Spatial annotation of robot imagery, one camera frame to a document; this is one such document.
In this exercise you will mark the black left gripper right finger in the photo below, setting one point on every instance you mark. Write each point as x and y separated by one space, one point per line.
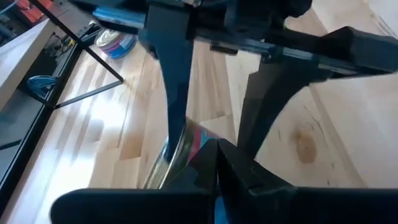
295 207

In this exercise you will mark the pink-blue label seafood can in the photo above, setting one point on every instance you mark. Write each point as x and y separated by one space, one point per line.
192 140
116 45

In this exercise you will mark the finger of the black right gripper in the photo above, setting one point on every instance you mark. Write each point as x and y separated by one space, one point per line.
270 93
174 62

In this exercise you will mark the wooden shelf black frame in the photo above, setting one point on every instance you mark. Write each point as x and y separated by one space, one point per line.
15 62

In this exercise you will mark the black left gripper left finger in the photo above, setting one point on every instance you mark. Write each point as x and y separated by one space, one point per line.
140 207

